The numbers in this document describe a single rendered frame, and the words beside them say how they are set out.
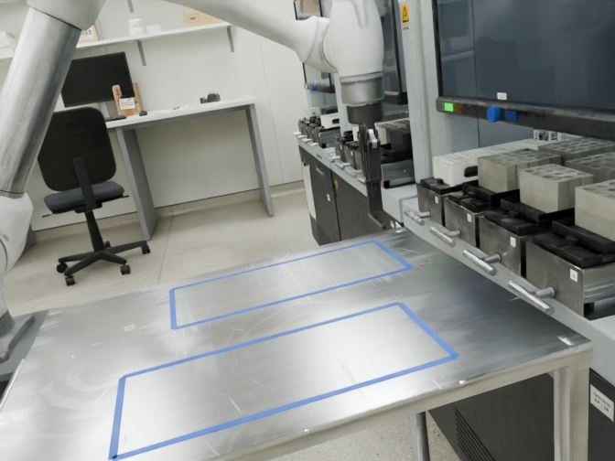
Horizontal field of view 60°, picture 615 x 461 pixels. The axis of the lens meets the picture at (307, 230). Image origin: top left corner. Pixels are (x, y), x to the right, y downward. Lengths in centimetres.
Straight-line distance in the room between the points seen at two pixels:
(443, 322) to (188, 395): 29
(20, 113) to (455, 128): 94
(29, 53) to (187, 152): 351
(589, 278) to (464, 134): 62
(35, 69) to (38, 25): 8
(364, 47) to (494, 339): 67
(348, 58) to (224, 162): 363
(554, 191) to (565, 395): 41
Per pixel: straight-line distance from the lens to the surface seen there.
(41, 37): 122
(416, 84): 145
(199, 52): 461
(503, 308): 66
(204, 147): 465
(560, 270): 84
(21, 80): 123
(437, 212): 120
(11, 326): 118
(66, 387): 68
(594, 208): 88
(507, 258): 96
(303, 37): 123
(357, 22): 110
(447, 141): 133
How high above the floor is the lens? 113
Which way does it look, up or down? 18 degrees down
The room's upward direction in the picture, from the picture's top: 9 degrees counter-clockwise
